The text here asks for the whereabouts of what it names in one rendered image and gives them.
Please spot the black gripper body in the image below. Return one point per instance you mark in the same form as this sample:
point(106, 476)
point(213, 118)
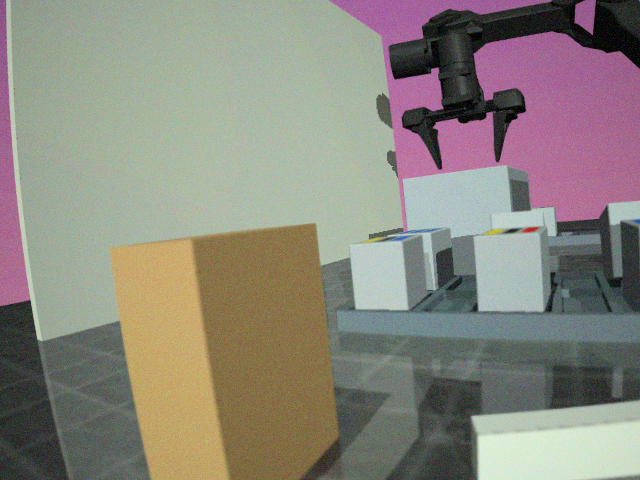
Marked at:
point(460, 92)

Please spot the large grey flat panel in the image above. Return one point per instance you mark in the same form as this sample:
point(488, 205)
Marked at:
point(137, 121)

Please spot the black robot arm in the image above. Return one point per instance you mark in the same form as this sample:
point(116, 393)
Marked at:
point(454, 36)

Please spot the tan rectangular block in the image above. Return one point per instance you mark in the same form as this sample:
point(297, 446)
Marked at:
point(228, 353)

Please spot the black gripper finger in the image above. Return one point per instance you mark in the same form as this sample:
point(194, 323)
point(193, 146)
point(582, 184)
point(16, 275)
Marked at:
point(501, 121)
point(429, 136)

